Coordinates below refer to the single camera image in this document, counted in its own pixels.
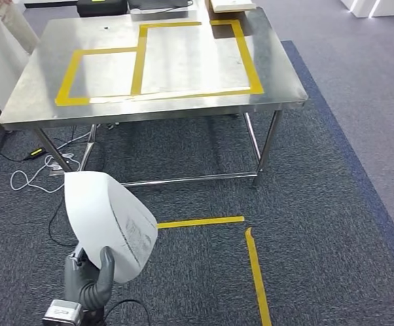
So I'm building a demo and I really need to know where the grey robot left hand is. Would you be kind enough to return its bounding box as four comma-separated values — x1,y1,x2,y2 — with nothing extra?
63,246,116,311

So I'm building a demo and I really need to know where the white curved plastic part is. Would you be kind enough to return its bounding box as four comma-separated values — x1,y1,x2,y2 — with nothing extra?
63,170,159,285

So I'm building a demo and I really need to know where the stainless steel workbench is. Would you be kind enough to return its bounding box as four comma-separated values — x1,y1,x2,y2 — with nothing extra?
0,6,309,189

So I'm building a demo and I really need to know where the black power adapter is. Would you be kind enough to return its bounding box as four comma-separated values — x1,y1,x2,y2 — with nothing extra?
24,146,48,162

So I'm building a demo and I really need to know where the straight yellow floor tape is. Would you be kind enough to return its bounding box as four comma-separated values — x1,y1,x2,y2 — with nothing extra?
156,215,245,230

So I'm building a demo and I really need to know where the bent yellow floor tape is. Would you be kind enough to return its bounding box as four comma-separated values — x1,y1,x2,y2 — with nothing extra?
245,227,272,326

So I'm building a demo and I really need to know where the person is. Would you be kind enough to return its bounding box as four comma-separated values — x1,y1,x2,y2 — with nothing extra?
0,0,39,55

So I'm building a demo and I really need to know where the black carrying case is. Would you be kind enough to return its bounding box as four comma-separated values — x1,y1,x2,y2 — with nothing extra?
76,0,128,18

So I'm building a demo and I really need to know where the grey docking box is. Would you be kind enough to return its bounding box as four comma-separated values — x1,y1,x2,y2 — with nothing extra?
129,6,202,22

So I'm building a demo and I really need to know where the white flat board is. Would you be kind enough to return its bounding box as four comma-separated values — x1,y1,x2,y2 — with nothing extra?
210,0,257,14

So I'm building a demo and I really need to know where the white display plinth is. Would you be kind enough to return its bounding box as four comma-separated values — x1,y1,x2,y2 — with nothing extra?
340,0,394,19

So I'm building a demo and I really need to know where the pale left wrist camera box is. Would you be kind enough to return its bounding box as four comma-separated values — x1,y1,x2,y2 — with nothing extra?
42,300,84,326

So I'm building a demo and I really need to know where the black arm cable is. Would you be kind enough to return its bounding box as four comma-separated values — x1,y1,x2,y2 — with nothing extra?
103,299,152,326

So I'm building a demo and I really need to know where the black floor cable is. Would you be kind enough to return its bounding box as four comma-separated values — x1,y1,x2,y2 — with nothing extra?
48,126,79,247

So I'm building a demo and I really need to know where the white looped cable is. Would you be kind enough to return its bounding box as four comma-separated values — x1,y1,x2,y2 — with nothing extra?
10,130,92,194

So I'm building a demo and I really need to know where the yellow tape frame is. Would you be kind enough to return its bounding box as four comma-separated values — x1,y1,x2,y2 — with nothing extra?
54,20,265,107

